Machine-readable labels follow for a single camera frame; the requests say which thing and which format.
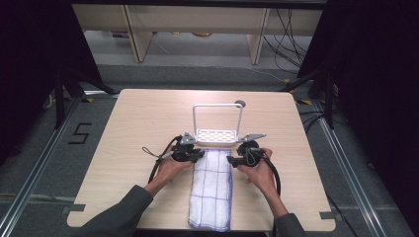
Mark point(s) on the dark round table grommet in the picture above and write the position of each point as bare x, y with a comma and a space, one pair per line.
240, 103

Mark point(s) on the black metal stand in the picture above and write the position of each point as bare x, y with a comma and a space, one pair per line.
60, 98
329, 98

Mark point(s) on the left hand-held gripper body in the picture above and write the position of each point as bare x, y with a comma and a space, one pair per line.
183, 149

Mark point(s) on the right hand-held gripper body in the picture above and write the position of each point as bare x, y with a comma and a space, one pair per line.
248, 148

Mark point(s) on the white cloth with purple lines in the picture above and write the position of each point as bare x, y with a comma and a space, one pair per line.
210, 191

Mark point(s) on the aluminium floor rail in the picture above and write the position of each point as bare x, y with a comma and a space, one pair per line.
349, 171
36, 171

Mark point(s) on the black curtain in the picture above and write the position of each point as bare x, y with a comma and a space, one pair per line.
39, 65
378, 82

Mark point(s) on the yellow tape piece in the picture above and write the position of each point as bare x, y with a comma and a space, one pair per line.
87, 99
306, 102

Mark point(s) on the grey tape piece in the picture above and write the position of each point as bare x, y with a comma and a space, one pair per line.
327, 215
75, 208

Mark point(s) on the person's right hand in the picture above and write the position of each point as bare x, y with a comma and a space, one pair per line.
260, 174

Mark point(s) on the person's left hand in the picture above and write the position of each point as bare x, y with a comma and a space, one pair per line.
171, 169

